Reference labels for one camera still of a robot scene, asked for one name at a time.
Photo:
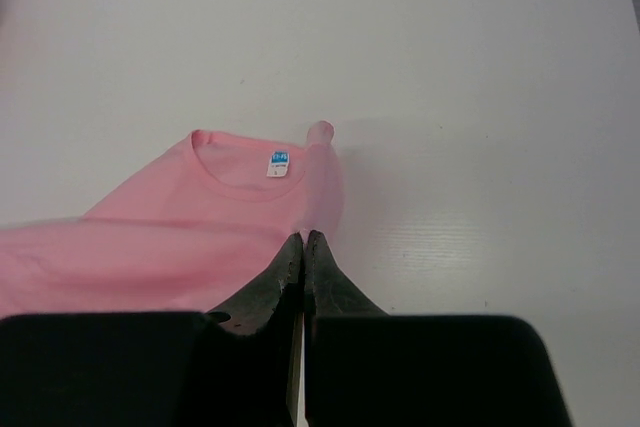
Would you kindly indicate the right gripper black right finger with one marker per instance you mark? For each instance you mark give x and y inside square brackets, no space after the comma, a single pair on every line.
[364,367]

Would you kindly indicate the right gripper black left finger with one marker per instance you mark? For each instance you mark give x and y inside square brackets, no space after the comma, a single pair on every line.
[231,366]

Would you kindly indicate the pink t shirt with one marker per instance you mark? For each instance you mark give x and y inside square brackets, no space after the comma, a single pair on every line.
[185,232]

